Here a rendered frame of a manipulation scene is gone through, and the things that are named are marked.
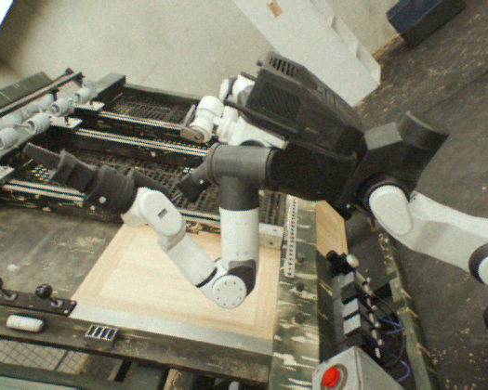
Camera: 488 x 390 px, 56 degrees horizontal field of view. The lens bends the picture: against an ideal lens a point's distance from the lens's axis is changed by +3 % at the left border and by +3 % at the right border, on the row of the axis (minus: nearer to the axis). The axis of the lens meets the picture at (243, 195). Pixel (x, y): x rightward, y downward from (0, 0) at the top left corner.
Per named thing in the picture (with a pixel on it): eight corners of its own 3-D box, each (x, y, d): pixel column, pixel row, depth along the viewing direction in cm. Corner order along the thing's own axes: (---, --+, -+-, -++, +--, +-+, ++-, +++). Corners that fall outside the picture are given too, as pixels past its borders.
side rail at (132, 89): (292, 132, 281) (295, 115, 276) (122, 102, 287) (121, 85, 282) (292, 127, 288) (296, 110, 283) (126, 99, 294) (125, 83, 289)
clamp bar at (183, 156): (286, 186, 203) (296, 137, 192) (32, 141, 210) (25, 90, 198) (287, 176, 212) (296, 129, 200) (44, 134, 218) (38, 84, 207)
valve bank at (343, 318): (428, 400, 114) (363, 341, 107) (380, 421, 120) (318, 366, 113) (392, 271, 157) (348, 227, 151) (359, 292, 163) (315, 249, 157)
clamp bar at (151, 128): (288, 162, 226) (297, 117, 214) (60, 123, 232) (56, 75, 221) (289, 154, 235) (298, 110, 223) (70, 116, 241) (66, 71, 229)
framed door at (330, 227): (353, 326, 204) (357, 324, 203) (269, 248, 190) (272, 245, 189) (340, 221, 282) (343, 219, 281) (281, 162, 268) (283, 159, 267)
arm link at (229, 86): (226, 66, 161) (238, 79, 141) (259, 75, 165) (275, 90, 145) (217, 97, 165) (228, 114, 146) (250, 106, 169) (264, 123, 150)
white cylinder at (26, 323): (6, 330, 117) (38, 334, 116) (6, 320, 115) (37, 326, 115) (14, 320, 119) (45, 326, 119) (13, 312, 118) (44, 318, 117)
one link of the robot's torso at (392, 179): (413, 164, 124) (374, 148, 123) (424, 188, 112) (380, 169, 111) (387, 201, 130) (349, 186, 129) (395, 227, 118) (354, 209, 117)
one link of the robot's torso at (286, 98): (372, 90, 126) (255, 37, 123) (391, 134, 96) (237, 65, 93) (323, 176, 140) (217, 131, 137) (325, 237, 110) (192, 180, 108)
